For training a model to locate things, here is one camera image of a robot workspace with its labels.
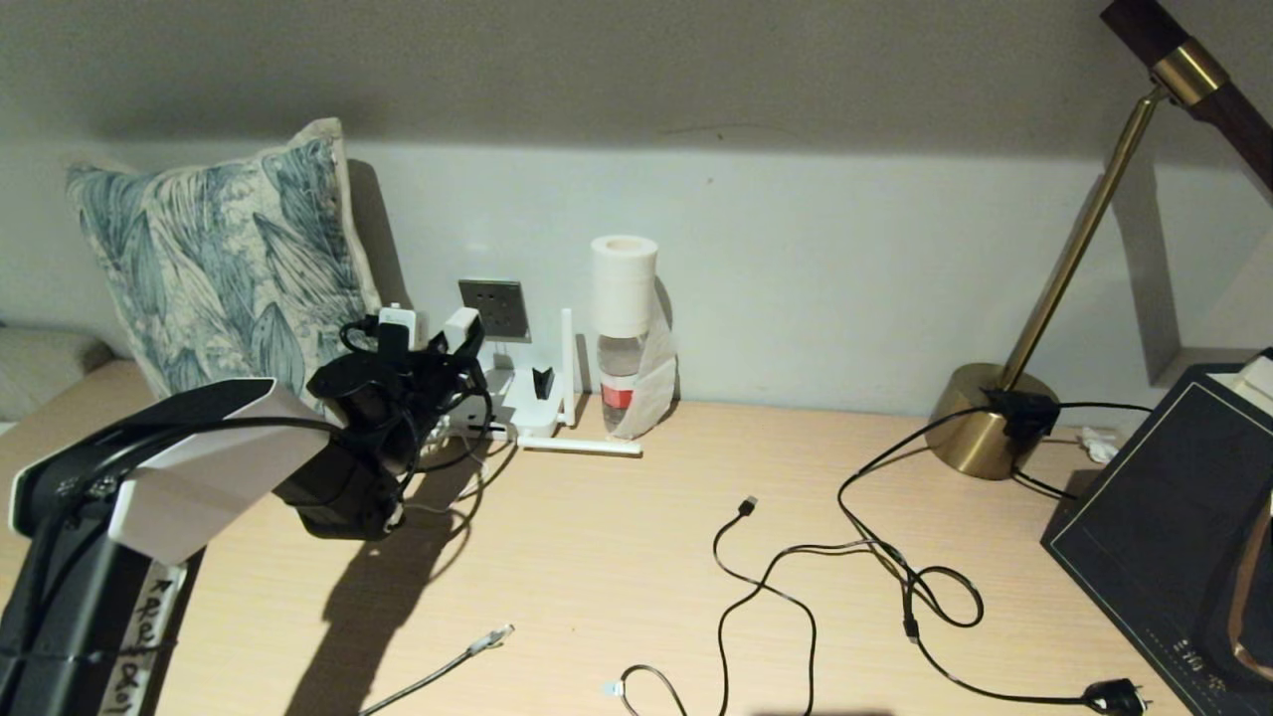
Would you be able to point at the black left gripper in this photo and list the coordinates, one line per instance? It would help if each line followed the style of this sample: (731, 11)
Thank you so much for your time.
(438, 373)

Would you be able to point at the white power adapter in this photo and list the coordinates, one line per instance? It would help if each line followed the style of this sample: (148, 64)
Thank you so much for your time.
(459, 326)

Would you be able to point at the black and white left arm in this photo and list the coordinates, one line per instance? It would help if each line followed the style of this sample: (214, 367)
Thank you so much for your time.
(189, 477)

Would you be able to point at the white router with antennas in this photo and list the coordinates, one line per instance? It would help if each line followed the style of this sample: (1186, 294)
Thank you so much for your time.
(527, 416)

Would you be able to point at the small black clip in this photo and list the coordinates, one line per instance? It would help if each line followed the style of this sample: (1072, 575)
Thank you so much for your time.
(543, 383)

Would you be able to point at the clear bottle with red label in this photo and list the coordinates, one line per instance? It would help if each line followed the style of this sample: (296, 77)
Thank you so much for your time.
(619, 398)

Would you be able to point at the white paper roll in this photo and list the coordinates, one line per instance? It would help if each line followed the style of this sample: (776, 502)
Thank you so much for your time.
(624, 288)

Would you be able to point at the blue leaf print pillow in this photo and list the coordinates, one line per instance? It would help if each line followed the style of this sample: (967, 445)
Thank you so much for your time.
(219, 229)

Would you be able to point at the brass desk lamp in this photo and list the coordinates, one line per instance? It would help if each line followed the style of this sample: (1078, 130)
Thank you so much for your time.
(985, 438)

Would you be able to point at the small crumpled white paper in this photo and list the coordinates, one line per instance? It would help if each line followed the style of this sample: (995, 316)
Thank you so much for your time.
(1099, 445)

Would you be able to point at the small white box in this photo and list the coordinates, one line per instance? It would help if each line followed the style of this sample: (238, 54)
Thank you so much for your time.
(1258, 378)

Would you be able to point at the grey wall socket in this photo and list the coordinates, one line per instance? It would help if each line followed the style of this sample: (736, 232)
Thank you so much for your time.
(509, 313)

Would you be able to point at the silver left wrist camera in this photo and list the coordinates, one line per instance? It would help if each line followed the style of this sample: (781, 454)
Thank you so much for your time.
(396, 328)

